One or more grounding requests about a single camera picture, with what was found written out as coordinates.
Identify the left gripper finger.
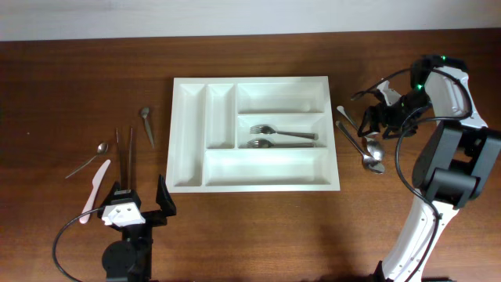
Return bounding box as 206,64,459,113
156,175,177,216
100,181,121,208

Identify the large steel spoon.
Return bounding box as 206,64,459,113
335,121,385,175
337,106,385,161

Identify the steel fork with curved handle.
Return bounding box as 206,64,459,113
245,139,315,148

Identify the steel fork with wide tines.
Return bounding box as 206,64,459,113
249,125,318,140

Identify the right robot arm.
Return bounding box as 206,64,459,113
352,55,500,281

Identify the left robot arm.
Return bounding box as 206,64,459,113
98,175,177,281

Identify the small shiny steel teaspoon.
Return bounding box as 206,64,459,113
66,143,109,179

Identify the pale pink plastic knife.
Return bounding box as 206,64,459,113
82,159,111,214

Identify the small dark steel teaspoon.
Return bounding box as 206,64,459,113
140,107,155,149

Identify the white plastic cutlery tray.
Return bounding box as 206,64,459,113
165,76,341,193

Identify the right black cable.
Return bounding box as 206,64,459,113
350,67,474,282

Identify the black cable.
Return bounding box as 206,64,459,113
52,206,105,282
350,67,474,282

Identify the left black cable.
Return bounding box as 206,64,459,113
52,206,105,282

